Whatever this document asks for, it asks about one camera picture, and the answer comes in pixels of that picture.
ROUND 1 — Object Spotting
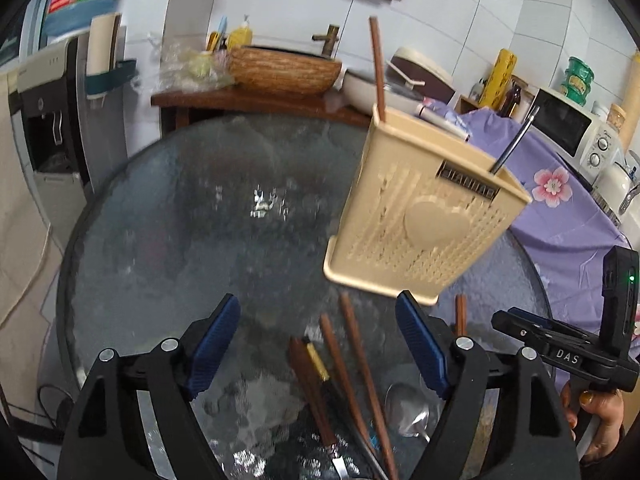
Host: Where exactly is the black chopstick with gold band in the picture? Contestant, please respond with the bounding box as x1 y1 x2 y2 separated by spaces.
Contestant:
301 340 391 480

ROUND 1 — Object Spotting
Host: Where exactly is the purple floral cloth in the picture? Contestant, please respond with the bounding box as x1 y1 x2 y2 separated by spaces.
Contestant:
425 99 640 333

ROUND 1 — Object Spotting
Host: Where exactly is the black cable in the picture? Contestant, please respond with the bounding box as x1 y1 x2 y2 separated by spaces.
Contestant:
15 384 77 441

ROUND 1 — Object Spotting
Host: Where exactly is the metal spoon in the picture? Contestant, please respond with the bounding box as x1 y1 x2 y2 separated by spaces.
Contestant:
384 382 432 443

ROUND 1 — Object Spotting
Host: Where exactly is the white cable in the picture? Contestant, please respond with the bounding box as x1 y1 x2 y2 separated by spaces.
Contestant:
0 222 53 323

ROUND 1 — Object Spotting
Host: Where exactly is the teal cup holder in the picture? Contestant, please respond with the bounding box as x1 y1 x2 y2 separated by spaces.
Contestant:
84 59 139 99

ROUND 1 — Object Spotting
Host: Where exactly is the yellow soap bottle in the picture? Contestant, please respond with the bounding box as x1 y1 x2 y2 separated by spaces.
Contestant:
228 14 254 52

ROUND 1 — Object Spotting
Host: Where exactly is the dark wooden counter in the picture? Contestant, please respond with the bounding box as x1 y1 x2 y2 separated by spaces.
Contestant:
151 88 372 132

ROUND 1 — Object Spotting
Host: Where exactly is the woven-pattern wash basin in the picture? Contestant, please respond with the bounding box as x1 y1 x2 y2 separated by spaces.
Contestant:
228 46 344 97

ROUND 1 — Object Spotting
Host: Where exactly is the clear jar with tan contents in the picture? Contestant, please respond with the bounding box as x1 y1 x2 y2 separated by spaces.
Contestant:
606 103 629 134

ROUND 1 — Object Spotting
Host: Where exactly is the white brown rice cooker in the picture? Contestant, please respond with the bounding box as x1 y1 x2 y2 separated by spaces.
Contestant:
387 46 457 107

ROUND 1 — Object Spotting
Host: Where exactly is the white kettle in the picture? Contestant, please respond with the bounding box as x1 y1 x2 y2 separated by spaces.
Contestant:
592 160 635 222

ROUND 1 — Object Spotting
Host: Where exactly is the metal utensil handle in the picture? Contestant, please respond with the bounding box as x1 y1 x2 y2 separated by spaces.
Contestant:
489 106 542 176

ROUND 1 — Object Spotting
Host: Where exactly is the white pan with lid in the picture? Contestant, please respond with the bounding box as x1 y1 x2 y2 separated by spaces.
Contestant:
342 69 472 142

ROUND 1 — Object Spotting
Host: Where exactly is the beige plastic utensil holder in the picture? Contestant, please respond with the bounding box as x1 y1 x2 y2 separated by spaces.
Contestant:
322 102 532 307

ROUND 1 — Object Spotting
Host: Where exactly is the stack of green bowls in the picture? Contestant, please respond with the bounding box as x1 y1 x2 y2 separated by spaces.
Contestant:
559 56 596 102

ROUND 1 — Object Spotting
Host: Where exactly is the white microwave oven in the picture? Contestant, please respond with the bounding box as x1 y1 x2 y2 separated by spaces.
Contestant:
520 87 624 172

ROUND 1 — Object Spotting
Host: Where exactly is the white water dispenser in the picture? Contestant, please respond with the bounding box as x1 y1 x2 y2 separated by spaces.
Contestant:
15 35 97 241

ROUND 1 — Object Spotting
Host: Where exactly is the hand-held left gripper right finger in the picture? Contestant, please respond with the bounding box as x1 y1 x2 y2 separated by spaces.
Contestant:
394 289 583 480

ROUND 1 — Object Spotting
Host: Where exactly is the short paper cup stack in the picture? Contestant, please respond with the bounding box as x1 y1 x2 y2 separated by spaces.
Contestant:
88 13 122 72

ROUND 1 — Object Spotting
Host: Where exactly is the brown glass bottle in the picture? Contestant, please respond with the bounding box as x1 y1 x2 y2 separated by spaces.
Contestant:
497 82 522 119

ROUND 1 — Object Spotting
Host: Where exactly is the wooden-handled knife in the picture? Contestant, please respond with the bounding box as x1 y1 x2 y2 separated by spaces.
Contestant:
288 336 351 480

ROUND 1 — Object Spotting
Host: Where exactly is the clear plastic bag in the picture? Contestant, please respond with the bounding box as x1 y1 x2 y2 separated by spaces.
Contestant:
149 34 236 94

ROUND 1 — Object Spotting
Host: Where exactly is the person's right hand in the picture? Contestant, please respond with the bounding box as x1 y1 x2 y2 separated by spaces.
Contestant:
560 382 627 466

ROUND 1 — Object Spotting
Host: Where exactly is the bamboo-style faucet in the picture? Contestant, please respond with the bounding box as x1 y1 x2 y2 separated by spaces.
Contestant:
312 23 342 59

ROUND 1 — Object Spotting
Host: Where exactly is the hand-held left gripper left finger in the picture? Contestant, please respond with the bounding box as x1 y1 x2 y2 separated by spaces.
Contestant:
57 292 242 480

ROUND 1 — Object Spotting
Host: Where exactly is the yellow wrap roll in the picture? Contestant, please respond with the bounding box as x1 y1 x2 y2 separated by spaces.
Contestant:
481 48 517 112

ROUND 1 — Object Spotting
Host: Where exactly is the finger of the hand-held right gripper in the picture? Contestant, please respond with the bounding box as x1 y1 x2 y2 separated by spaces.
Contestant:
509 307 592 342
491 310 557 357

